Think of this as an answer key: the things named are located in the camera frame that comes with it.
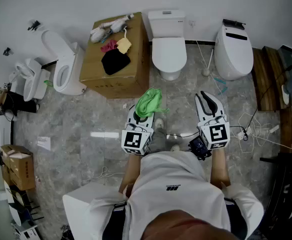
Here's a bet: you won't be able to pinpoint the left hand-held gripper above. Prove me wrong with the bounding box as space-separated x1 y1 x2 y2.
121 105 155 156

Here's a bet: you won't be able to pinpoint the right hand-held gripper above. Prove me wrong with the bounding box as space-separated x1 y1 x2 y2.
194 90 231 150

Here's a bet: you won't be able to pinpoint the green microfibre cloth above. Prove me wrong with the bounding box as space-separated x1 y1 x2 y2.
135 88 170 118

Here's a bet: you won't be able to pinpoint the person's right forearm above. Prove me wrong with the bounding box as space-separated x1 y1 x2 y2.
210 147 232 189

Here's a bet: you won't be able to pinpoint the person's left forearm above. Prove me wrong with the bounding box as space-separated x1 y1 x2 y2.
118 153 143 197

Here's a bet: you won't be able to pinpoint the white toilet brush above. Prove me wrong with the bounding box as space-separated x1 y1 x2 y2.
201 47 215 77

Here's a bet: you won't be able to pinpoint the white smart toilet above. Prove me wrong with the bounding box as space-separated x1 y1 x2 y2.
213 21 254 82

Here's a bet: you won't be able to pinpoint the white toilet with tank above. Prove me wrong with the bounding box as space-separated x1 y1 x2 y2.
147 10 188 82

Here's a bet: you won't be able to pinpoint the person's grey trousers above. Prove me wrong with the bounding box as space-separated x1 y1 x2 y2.
149 127 168 154

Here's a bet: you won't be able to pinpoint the black waist device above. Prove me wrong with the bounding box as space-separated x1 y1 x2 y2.
188 134 213 162

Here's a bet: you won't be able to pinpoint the large cardboard box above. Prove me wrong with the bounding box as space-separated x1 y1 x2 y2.
79 11 151 100

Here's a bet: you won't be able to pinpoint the black cloth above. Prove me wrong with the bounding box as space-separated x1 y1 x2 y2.
101 49 132 76

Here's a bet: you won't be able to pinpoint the wooden slatted bench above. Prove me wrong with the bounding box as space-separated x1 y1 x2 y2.
251 46 291 113

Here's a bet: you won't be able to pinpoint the person's white shirt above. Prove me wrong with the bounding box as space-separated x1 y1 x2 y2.
83 150 265 240

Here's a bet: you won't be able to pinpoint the yellow cloth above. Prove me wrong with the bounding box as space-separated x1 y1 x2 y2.
116 37 133 55

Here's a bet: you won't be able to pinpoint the red cloth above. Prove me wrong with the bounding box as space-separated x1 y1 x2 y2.
100 39 118 54

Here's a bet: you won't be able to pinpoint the small white fluffy duster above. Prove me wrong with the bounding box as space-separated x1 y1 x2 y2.
90 29 106 44

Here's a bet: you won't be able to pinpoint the white paper sheet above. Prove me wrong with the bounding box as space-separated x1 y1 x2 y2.
36 136 52 151

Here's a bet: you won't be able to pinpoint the white cabinet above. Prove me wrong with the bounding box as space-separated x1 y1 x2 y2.
62 182 123 240

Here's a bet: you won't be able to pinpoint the black metal rack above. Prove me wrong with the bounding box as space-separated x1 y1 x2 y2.
259 120 292 235

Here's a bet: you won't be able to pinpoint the person's face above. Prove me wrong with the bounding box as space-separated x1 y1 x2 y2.
140 209 233 240

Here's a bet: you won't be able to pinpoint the small cardboard box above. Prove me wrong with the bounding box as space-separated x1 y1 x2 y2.
0 144 36 191

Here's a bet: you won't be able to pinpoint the black router with antennas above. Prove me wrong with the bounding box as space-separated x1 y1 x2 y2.
23 201 46 222

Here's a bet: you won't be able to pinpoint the black cable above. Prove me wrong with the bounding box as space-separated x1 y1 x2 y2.
229 60 292 142

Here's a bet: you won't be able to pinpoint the white power cable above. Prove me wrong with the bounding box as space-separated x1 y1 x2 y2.
195 40 292 155

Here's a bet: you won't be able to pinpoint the thin white floor cable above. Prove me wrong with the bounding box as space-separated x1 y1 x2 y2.
80 166 126 186

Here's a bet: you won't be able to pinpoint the white fluffy long-handled duster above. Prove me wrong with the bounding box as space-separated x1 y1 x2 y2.
93 13 135 34

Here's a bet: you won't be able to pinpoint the black shoulder strap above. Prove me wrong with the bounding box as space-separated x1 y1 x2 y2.
223 197 248 240
102 200 128 240

